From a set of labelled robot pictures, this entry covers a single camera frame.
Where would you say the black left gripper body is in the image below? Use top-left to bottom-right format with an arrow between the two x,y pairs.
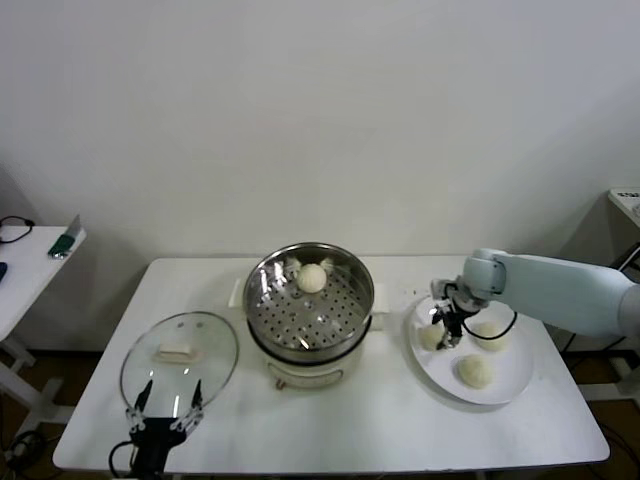
130,417 -> 189,474

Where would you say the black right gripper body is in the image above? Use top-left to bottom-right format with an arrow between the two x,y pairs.
438,294 -> 479,331

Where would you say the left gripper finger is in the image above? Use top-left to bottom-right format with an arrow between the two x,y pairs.
170,379 -> 204,432
125,380 -> 154,433

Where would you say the white steamed baozi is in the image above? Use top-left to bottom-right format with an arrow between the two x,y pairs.
297,263 -> 329,295
472,322 -> 512,352
454,353 -> 495,389
418,324 -> 447,354

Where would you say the round glass pot lid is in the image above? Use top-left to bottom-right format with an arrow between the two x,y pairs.
119,311 -> 240,419

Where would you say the perforated steel steamer basket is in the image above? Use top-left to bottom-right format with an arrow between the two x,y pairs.
244,242 -> 376,352

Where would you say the white round plate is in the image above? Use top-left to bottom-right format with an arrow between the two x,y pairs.
408,292 -> 535,406

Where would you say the white electric cooking pot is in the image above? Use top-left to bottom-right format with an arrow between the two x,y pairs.
228,277 -> 391,391

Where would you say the white side table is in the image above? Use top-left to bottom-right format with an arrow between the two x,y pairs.
0,225 -> 87,436

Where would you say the green and silver tool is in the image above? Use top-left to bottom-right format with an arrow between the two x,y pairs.
48,214 -> 83,260

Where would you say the white cabinet with label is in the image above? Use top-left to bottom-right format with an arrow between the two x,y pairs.
607,188 -> 640,236

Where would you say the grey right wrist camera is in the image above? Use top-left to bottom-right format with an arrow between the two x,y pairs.
431,278 -> 459,301

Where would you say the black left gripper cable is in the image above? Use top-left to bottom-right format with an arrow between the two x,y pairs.
109,439 -> 139,476

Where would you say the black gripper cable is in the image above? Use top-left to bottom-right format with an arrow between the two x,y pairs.
462,309 -> 519,342
109,439 -> 139,476

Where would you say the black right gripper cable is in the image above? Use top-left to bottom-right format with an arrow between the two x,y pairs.
462,309 -> 519,342

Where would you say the black floor cable with plug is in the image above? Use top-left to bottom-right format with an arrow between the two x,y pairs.
0,429 -> 51,474

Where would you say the black hanging cable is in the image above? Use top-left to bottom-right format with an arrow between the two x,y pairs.
562,329 -> 640,354

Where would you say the white table foot frame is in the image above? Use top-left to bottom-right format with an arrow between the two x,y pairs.
574,349 -> 640,404

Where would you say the white cable with black plug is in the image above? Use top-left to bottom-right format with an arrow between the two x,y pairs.
607,242 -> 640,281

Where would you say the black cable on side table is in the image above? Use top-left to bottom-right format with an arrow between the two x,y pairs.
0,215 -> 35,245

